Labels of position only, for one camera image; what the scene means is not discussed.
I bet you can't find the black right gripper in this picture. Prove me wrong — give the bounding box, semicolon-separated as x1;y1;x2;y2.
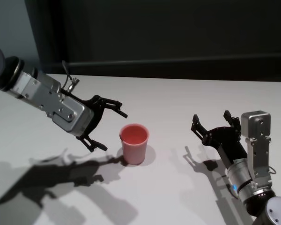
190;110;249;168

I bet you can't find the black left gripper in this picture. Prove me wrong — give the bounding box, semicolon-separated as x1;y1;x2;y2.
67;92;128;153

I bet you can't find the pink plastic cup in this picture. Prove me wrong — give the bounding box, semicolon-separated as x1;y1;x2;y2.
119;124;150;166

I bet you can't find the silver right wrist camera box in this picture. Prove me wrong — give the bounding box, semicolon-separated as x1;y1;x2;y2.
240;110;273;188

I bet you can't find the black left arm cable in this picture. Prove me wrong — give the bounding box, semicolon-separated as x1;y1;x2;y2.
62;60;81;92

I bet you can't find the grey frame column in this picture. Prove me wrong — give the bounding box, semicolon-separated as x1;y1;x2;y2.
25;0;52;74

